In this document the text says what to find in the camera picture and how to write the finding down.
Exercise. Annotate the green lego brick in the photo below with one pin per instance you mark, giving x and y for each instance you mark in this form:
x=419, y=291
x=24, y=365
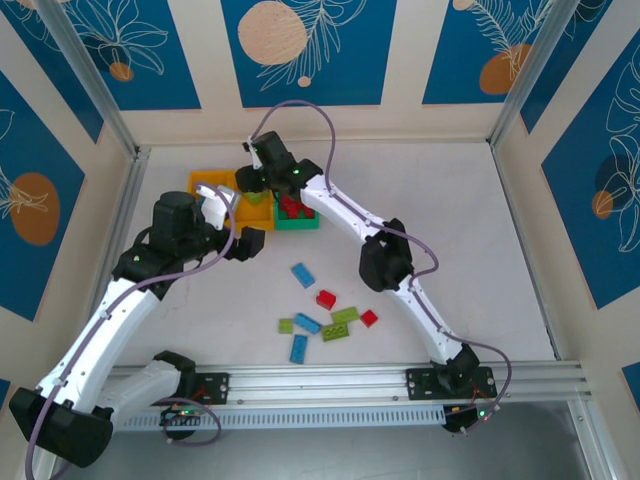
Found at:
x=345, y=316
x=286, y=326
x=335, y=332
x=255, y=198

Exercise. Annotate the red lego brick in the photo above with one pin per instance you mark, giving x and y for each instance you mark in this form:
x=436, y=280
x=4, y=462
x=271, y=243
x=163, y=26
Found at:
x=326, y=299
x=369, y=318
x=299, y=213
x=285, y=205
x=310, y=214

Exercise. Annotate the blue lego brick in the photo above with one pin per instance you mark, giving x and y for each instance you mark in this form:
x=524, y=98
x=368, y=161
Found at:
x=307, y=323
x=298, y=348
x=303, y=275

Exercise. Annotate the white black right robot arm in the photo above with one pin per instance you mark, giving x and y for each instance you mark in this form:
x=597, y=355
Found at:
x=340, y=205

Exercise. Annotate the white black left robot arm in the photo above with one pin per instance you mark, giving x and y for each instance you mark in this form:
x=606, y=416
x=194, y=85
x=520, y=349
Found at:
x=95, y=330

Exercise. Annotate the orange plastic bin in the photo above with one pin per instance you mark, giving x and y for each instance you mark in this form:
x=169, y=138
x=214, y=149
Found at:
x=250, y=216
x=210, y=178

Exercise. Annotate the green plastic bin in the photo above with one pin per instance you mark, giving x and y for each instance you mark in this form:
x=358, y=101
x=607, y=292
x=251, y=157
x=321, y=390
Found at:
x=295, y=225

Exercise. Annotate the black controller board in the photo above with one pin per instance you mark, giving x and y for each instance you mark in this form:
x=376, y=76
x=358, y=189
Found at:
x=465, y=417
x=180, y=415

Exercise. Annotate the aluminium table side rail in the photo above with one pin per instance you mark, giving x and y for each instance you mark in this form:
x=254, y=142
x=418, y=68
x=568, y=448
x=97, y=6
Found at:
x=528, y=250
x=137, y=190

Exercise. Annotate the aluminium frame post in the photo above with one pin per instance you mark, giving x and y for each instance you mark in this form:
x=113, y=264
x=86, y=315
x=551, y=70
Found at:
x=90, y=70
x=535, y=65

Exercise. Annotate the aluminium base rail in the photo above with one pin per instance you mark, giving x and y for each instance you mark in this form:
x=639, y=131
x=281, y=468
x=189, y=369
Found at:
x=325, y=382

